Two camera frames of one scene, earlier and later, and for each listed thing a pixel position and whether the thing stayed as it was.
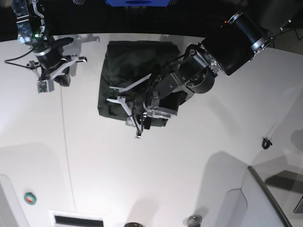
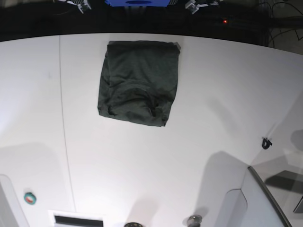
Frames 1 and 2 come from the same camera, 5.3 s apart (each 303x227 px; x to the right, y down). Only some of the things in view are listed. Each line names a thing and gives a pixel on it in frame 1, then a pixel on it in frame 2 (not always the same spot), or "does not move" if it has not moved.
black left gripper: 48,56 → 80,4
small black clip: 266,144 does not move
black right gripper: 162,100 → 194,5
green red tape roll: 30,198 does not move
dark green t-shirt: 126,62 does not move
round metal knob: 194,221 does not move
